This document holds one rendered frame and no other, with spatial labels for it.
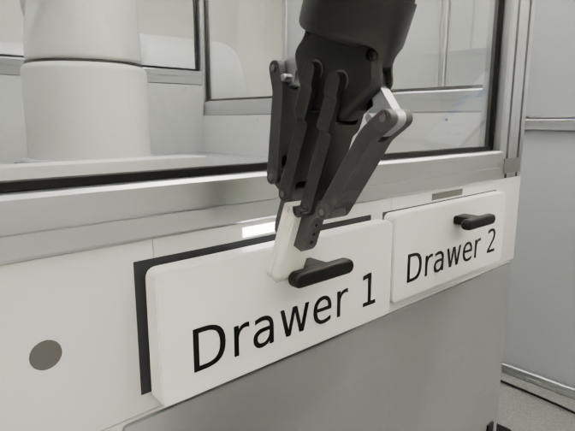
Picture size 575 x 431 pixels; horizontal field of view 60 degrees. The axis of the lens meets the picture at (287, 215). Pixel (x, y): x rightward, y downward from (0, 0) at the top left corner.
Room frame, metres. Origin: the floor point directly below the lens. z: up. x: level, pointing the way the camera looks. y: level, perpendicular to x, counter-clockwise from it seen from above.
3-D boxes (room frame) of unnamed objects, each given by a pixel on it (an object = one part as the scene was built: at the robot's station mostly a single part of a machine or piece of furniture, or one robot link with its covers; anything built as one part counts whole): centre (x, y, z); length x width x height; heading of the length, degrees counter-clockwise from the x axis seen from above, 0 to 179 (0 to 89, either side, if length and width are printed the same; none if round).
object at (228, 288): (0.45, 0.00, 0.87); 0.29 x 0.02 x 0.11; 132
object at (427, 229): (0.68, -0.23, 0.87); 0.29 x 0.02 x 0.11; 132
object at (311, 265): (0.43, -0.02, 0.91); 0.07 x 0.04 x 0.01; 132
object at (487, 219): (0.66, -0.25, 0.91); 0.07 x 0.04 x 0.01; 132
